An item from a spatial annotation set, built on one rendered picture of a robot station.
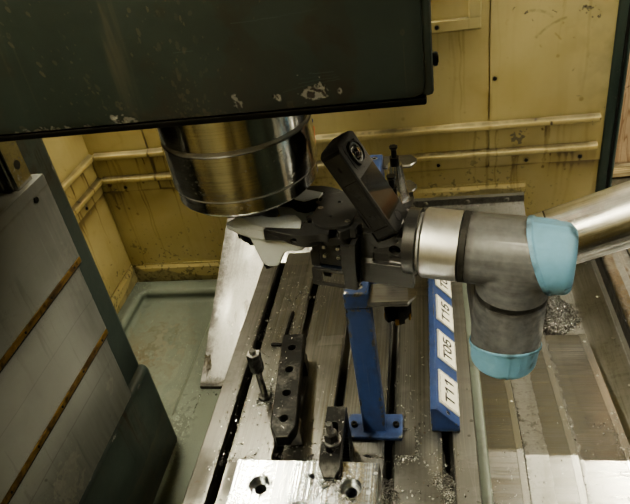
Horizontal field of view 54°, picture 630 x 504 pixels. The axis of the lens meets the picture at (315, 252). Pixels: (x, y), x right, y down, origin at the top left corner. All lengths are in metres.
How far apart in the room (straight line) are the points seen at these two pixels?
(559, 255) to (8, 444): 0.81
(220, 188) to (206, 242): 1.44
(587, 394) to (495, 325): 0.83
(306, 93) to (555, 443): 1.00
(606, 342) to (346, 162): 1.19
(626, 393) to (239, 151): 1.19
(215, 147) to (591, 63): 1.28
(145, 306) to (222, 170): 1.58
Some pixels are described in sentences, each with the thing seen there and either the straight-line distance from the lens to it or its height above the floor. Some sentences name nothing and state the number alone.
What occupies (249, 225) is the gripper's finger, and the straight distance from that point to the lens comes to 0.68.
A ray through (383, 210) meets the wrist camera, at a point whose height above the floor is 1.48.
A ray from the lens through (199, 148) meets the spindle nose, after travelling 0.60.
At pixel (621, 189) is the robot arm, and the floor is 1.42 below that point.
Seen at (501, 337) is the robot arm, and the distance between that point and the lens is 0.68.
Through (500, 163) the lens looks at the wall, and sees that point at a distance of 1.81.
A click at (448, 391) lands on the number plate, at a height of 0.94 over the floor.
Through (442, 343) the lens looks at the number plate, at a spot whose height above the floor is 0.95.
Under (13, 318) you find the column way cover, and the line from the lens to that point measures 1.04.
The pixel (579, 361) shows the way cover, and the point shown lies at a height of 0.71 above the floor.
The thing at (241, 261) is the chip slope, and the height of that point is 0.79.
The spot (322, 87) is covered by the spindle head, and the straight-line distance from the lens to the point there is 0.50.
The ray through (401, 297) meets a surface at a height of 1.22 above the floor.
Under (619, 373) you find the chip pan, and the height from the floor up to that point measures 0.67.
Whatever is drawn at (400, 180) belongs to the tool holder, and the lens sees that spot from 1.14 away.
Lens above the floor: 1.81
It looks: 34 degrees down
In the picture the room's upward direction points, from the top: 10 degrees counter-clockwise
